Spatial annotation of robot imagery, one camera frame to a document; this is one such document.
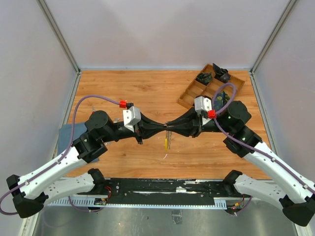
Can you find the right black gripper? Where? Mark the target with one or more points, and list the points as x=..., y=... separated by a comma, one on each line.
x=189, y=119

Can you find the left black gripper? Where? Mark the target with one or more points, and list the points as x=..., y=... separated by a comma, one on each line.
x=146, y=124

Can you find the large keyring with yellow handle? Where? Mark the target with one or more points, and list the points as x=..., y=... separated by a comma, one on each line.
x=168, y=137

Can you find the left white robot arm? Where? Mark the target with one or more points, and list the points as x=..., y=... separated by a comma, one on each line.
x=33, y=191

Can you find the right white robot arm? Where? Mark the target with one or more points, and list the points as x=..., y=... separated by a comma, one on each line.
x=292, y=193

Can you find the wooden compartment tray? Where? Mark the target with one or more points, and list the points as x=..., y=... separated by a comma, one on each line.
x=196, y=89

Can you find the blue yellow leaf tie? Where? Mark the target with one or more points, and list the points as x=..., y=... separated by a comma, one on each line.
x=221, y=99

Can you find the green patterned rolled tie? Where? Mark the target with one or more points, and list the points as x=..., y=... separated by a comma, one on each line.
x=204, y=78

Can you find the dark rolled tie top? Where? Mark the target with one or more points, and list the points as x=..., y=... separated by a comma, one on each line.
x=221, y=74

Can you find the folded blue cloth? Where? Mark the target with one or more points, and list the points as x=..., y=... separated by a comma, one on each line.
x=76, y=147

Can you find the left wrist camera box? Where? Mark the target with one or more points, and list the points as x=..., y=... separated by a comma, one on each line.
x=131, y=117

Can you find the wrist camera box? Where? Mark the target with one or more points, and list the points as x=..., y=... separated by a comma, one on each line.
x=131, y=117
x=202, y=105

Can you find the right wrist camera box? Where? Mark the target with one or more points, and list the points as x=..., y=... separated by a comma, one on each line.
x=202, y=105

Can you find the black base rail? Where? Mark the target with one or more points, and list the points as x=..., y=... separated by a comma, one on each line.
x=165, y=192

